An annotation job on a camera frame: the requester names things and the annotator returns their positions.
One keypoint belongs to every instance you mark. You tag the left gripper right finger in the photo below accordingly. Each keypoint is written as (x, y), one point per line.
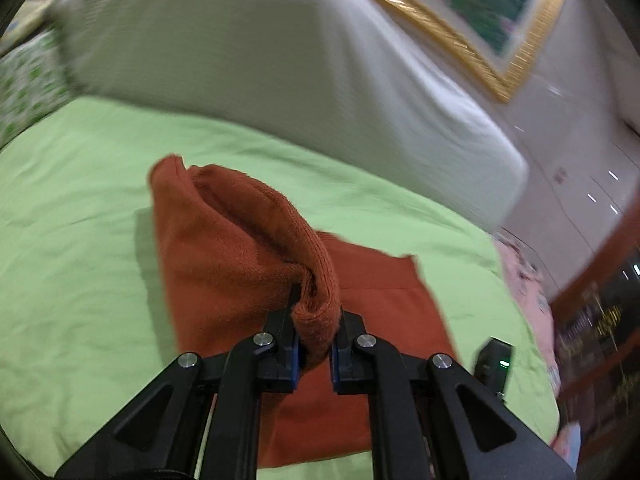
(430, 418)

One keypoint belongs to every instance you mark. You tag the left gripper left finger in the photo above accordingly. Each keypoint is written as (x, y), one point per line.
(200, 417)

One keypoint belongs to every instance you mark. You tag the rust orange knit sweater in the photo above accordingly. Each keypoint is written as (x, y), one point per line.
(232, 250)

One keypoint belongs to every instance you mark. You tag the pink floral blanket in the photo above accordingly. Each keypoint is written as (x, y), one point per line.
(525, 284)

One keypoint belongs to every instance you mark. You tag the dark wooden cabinet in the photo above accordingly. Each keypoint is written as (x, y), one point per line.
(597, 346)

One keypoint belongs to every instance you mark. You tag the light green bed sheet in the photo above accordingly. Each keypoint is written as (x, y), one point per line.
(84, 326)

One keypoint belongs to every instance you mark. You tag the gold framed landscape painting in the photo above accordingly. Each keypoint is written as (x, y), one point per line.
(496, 41)

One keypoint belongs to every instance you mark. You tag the white striped bolster pillow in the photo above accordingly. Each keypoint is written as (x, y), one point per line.
(339, 77)

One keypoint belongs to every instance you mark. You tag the green white patterned pillow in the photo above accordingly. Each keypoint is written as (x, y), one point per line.
(33, 84)

